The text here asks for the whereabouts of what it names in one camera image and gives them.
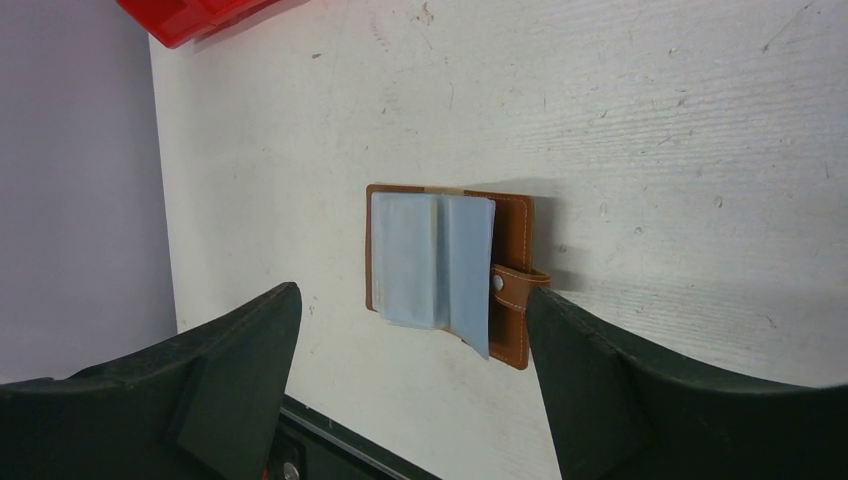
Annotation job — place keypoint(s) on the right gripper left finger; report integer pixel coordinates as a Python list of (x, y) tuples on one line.
[(203, 404)]

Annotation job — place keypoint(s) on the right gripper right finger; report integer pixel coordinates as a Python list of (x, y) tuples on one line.
[(622, 407)]

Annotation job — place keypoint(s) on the brown leather card holder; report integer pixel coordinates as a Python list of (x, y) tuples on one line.
[(455, 260)]

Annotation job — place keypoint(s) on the red left bin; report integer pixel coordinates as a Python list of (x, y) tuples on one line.
[(176, 22)]

